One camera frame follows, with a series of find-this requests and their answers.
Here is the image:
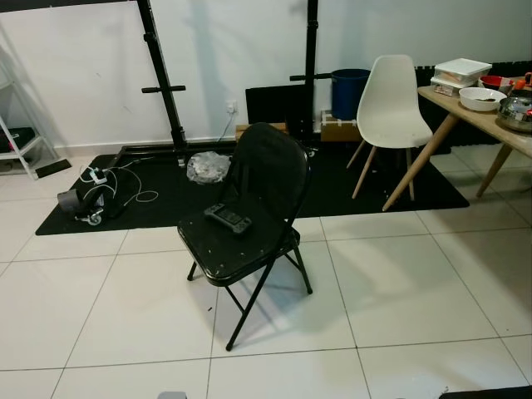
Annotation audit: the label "white lidded storage box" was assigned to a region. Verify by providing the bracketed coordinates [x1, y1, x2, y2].
[431, 58, 493, 98]

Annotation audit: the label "black floor mat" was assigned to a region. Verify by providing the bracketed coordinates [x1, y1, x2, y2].
[439, 385, 532, 399]

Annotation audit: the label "black handheld controller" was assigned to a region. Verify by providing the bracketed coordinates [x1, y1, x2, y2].
[204, 204, 253, 235]

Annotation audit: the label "large white bowl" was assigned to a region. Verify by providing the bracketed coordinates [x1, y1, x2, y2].
[459, 86, 508, 112]

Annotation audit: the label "crumpled clear plastic bag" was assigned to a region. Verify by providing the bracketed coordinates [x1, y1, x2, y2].
[185, 151, 232, 184]

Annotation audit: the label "flat brown cardboard box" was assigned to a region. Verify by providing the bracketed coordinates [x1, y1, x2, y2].
[235, 122, 288, 140]

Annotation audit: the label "blue bin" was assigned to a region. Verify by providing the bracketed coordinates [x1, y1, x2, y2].
[331, 68, 372, 121]

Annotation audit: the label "black metal rack frame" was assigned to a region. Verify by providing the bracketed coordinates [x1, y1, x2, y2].
[116, 0, 333, 167]

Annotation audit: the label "white power strip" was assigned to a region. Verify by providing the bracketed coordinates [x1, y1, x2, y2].
[81, 166, 113, 188]

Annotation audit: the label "black wheeled device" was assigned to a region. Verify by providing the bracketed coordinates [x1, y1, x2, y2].
[57, 185, 126, 227]

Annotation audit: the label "white shell chair wooden legs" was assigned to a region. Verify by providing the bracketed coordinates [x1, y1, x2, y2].
[347, 54, 435, 202]

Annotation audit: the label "black folding chair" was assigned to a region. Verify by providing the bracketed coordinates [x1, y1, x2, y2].
[176, 122, 315, 352]

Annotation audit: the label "black foam panel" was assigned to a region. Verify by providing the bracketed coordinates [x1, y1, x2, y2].
[245, 83, 313, 134]

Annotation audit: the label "light wooden table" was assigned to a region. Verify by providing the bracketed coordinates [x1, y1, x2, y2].
[382, 83, 532, 213]

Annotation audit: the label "white shelf unit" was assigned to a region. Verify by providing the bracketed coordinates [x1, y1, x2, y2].
[0, 54, 61, 180]

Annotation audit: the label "black rubber gym mat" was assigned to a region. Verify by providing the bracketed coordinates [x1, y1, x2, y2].
[35, 143, 470, 236]

